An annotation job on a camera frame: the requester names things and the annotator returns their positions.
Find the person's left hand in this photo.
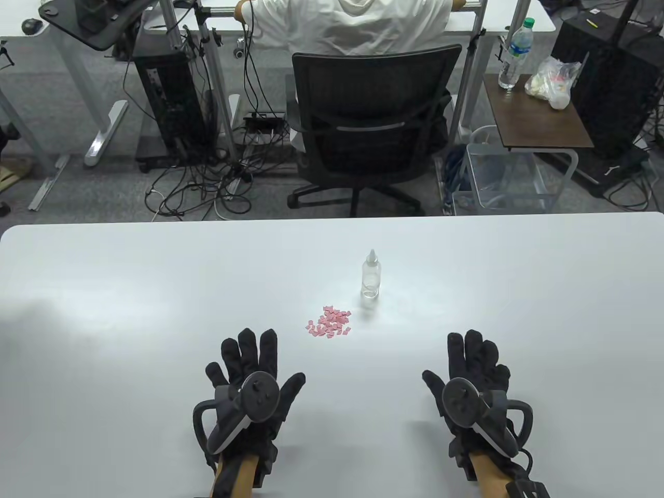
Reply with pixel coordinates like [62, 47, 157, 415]
[205, 328, 307, 470]

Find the person's right hand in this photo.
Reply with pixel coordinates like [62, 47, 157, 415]
[422, 329, 519, 467]

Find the pile of pink paper scraps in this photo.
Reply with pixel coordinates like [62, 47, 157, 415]
[306, 305, 353, 340]

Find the clear conical bottle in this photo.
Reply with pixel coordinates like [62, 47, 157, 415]
[361, 249, 382, 300]

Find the person's left forearm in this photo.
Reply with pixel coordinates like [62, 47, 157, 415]
[210, 450, 260, 498]

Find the clear water bottle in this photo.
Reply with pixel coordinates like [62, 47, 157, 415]
[498, 18, 535, 91]

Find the grey black hand controller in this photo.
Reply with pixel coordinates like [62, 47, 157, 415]
[193, 372, 281, 454]
[441, 378, 534, 460]

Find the clear plastic bin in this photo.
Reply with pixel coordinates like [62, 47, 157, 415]
[452, 141, 550, 214]

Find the black power strip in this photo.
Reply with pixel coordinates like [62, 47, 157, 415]
[244, 112, 287, 136]

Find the brown side table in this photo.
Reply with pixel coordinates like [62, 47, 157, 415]
[483, 74, 594, 211]

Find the black mesh office chair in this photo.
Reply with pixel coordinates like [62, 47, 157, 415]
[285, 44, 463, 217]

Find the white plastic bag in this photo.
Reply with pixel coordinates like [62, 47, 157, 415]
[524, 56, 582, 110]

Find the tan slipper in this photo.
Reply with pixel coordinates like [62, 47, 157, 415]
[0, 158, 33, 192]

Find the black perforated computer tower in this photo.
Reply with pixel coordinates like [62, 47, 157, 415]
[551, 11, 664, 161]

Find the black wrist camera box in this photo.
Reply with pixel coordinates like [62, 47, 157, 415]
[506, 480, 550, 498]

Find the tangle of black cables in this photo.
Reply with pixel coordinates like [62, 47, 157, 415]
[145, 150, 260, 218]

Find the blue cable bundle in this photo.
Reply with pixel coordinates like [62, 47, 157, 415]
[441, 145, 470, 213]

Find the aluminium frame post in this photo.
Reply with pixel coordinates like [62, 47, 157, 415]
[447, 0, 488, 150]
[196, 0, 240, 162]

